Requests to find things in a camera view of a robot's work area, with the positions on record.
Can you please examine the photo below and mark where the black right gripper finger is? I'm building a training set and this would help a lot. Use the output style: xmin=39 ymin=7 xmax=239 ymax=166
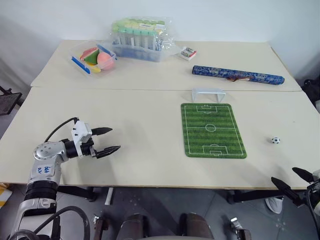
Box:
xmin=270 ymin=176 xmax=307 ymax=208
xmin=292 ymin=167 xmax=315 ymax=184

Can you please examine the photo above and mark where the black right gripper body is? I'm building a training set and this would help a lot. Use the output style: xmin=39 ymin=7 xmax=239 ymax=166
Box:
xmin=305 ymin=181 xmax=320 ymax=202

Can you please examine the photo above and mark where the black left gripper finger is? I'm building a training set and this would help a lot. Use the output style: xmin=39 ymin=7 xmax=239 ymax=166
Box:
xmin=91 ymin=127 xmax=114 ymax=136
xmin=95 ymin=145 xmax=122 ymax=160

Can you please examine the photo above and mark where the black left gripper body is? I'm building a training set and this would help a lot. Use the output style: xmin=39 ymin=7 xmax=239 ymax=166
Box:
xmin=81 ymin=139 xmax=99 ymax=159

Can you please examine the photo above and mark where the green football field mat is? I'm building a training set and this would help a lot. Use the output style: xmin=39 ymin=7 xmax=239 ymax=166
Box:
xmin=180 ymin=102 xmax=248 ymax=160

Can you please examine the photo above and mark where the white shoe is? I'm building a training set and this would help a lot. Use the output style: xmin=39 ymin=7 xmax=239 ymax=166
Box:
xmin=264 ymin=195 xmax=285 ymax=215

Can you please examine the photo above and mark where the black table foot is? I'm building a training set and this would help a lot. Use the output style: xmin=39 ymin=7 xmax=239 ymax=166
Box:
xmin=57 ymin=185 xmax=99 ymax=203
xmin=226 ymin=189 xmax=284 ymax=205

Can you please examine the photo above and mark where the white table leg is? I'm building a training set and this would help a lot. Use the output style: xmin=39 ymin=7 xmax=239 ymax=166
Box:
xmin=104 ymin=187 xmax=115 ymax=206

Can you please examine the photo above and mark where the yellow toy fruit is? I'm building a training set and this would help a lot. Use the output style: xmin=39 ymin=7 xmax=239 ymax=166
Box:
xmin=87 ymin=63 xmax=102 ymax=74

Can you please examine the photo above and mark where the toy pink peach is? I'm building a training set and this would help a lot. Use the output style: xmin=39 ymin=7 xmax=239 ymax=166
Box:
xmin=96 ymin=51 xmax=116 ymax=72

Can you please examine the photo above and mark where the toy watermelon slice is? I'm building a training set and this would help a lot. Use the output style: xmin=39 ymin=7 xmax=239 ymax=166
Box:
xmin=79 ymin=47 xmax=101 ymax=65

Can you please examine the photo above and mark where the black bag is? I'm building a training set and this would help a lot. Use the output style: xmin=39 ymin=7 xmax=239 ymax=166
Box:
xmin=300 ymin=78 xmax=320 ymax=114

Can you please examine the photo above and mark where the dark brown rounded shape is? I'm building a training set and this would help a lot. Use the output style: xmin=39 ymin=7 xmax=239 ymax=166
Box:
xmin=119 ymin=213 xmax=151 ymax=240
xmin=179 ymin=212 xmax=215 ymax=240

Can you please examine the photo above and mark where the blue test tube rack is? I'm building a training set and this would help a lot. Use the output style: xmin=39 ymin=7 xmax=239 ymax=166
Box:
xmin=111 ymin=42 xmax=164 ymax=63

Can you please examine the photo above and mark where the black metal stand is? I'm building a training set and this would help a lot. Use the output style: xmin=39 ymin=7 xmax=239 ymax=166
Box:
xmin=0 ymin=85 xmax=23 ymax=116

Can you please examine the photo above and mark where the yellow white box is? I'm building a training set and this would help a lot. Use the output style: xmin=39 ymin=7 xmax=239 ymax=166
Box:
xmin=0 ymin=183 xmax=13 ymax=209

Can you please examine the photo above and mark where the clear plastic container with tubes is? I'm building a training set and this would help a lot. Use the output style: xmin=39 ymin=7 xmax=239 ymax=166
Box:
xmin=108 ymin=15 xmax=180 ymax=64

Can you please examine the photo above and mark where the small white goal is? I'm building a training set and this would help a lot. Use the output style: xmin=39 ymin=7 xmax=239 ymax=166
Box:
xmin=191 ymin=87 xmax=227 ymax=104

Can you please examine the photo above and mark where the small white red box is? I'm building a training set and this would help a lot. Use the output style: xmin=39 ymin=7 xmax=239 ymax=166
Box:
xmin=180 ymin=46 xmax=198 ymax=62

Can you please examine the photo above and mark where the blue patterned scroll tube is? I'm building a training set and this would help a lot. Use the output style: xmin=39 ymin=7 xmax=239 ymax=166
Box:
xmin=192 ymin=65 xmax=286 ymax=86

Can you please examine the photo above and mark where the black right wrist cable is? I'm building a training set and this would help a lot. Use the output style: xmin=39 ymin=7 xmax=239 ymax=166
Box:
xmin=305 ymin=189 xmax=320 ymax=227

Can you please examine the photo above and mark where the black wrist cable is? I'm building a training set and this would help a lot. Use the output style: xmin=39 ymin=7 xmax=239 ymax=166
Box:
xmin=43 ymin=116 xmax=80 ymax=144
xmin=305 ymin=189 xmax=320 ymax=227

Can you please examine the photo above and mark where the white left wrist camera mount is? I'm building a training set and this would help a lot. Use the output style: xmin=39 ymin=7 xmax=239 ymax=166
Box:
xmin=70 ymin=121 xmax=93 ymax=159

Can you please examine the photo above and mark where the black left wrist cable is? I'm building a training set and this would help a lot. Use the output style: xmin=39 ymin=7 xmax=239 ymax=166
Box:
xmin=43 ymin=116 xmax=80 ymax=144

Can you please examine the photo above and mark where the dark brown bracket with metal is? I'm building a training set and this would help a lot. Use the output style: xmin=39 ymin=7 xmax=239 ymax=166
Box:
xmin=229 ymin=216 xmax=253 ymax=240
xmin=92 ymin=214 xmax=111 ymax=240

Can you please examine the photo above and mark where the clear bin with blue handles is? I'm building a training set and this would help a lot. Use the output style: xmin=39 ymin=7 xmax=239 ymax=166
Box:
xmin=68 ymin=41 xmax=118 ymax=79

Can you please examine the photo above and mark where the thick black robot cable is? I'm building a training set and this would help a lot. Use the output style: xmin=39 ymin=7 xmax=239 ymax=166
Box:
xmin=6 ymin=205 xmax=91 ymax=240

